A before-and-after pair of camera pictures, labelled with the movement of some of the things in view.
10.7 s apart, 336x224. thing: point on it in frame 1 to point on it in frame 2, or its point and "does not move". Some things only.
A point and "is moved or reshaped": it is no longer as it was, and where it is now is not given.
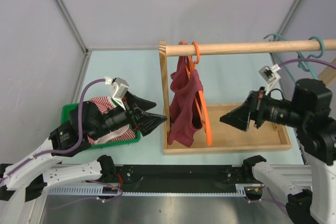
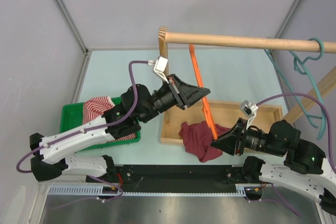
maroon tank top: (186, 104) to (197, 139)
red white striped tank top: (124, 132) does not move
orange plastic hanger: (193, 59) is moved or reshaped
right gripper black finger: (240, 117) to (229, 142)
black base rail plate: (163, 178) does not move
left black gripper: (147, 122) to (190, 93)
